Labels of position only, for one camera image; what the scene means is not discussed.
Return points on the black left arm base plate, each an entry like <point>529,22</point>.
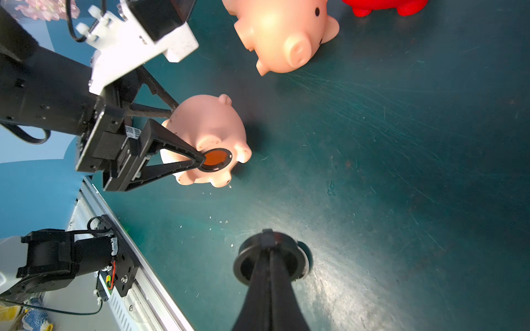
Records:
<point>127,262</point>

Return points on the black round plug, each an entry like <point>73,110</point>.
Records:
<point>296,255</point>

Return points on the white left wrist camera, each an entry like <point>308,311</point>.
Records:
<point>144,30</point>

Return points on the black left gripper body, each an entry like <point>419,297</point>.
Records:
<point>42,92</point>

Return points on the peach piggy bank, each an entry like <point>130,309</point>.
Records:
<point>284,34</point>

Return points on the pink cherry blossom tree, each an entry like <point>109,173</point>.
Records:
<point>45,10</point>

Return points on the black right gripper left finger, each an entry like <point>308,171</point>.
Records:
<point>256,310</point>

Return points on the red piggy bank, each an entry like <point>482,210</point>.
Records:
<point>405,8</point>

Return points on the aluminium front rail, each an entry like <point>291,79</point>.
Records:
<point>138,300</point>

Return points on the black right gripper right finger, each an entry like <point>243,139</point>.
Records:
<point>285,311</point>

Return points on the left small circuit board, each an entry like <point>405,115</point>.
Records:
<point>104,284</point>

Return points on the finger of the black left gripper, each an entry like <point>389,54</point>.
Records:
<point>155,154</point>
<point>141,77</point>

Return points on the pink piggy bank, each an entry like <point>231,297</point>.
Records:
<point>212,126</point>

